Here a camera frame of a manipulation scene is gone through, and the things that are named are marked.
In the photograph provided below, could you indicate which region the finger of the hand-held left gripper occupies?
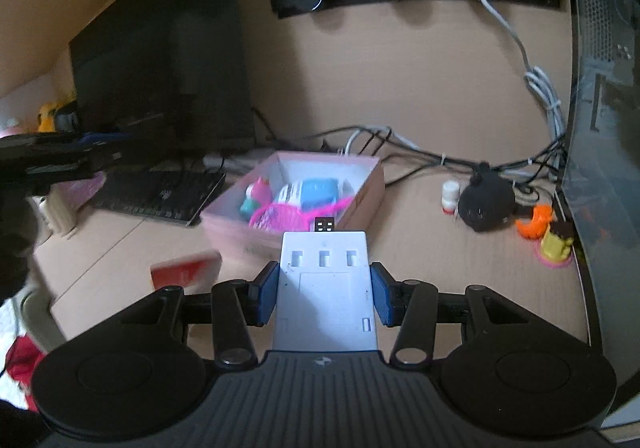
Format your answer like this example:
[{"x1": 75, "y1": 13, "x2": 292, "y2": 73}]
[{"x1": 75, "y1": 130, "x2": 135, "y2": 167}]

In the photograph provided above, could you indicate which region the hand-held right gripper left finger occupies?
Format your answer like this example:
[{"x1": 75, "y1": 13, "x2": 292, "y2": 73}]
[{"x1": 117, "y1": 261, "x2": 280, "y2": 370}]

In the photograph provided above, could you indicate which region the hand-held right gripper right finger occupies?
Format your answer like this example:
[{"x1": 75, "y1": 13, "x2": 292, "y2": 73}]
[{"x1": 371, "y1": 261, "x2": 539, "y2": 370}]

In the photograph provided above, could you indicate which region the white plastic panel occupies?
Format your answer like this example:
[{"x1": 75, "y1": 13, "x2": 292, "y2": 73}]
[{"x1": 271, "y1": 230, "x2": 381, "y2": 354}]

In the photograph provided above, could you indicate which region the pink plastic basket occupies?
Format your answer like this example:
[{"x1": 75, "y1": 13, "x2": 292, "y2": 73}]
[{"x1": 249, "y1": 197, "x2": 354, "y2": 235}]

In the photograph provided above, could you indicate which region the red and white box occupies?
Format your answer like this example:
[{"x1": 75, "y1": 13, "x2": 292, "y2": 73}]
[{"x1": 149, "y1": 250, "x2": 223, "y2": 290}]

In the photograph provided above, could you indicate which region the small colourful toy figure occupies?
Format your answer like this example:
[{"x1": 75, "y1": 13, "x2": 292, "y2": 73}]
[{"x1": 239, "y1": 176, "x2": 274, "y2": 221}]

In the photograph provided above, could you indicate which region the pink cardboard box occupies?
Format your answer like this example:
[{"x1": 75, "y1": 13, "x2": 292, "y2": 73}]
[{"x1": 200, "y1": 150, "x2": 386, "y2": 262}]

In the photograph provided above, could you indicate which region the blue and white packet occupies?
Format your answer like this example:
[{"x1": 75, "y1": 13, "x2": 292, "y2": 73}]
[{"x1": 272, "y1": 177, "x2": 354, "y2": 209}]

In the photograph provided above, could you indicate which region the small white bottle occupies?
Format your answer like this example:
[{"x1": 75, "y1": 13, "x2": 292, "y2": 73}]
[{"x1": 441, "y1": 180, "x2": 461, "y2": 217}]

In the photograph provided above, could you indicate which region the black plush toy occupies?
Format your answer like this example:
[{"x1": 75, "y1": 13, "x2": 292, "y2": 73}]
[{"x1": 457, "y1": 161, "x2": 519, "y2": 234}]

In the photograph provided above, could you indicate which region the orange toy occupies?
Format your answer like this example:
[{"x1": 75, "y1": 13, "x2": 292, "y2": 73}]
[{"x1": 516, "y1": 204, "x2": 555, "y2": 241}]

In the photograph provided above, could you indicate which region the yellow toy with pink base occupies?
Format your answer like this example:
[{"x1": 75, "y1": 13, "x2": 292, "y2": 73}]
[{"x1": 536, "y1": 221, "x2": 576, "y2": 270}]

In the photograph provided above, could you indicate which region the yellow and black object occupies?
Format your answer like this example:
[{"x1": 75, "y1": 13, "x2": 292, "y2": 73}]
[{"x1": 36, "y1": 100, "x2": 79, "y2": 135}]

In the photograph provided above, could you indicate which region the pink cushion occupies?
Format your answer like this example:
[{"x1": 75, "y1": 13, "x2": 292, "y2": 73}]
[{"x1": 60, "y1": 172, "x2": 107, "y2": 209}]

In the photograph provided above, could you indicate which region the black keyboard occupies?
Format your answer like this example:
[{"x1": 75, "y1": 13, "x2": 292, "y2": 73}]
[{"x1": 92, "y1": 167, "x2": 227, "y2": 227}]

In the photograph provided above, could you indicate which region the black computer monitor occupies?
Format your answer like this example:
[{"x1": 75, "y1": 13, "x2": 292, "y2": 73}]
[{"x1": 67, "y1": 0, "x2": 259, "y2": 169}]

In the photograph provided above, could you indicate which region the red cloth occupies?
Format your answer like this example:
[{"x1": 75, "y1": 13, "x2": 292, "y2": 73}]
[{"x1": 4, "y1": 335, "x2": 49, "y2": 413}]

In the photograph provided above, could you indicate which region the glass-sided computer case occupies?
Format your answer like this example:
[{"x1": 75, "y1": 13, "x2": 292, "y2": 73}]
[{"x1": 557, "y1": 0, "x2": 640, "y2": 434}]

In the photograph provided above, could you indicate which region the tangle of black cables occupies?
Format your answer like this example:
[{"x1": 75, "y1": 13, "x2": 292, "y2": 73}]
[{"x1": 250, "y1": 108, "x2": 569, "y2": 201}]

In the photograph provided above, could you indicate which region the white power cable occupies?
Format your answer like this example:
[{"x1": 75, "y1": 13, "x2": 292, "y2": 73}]
[{"x1": 462, "y1": 0, "x2": 569, "y2": 149}]

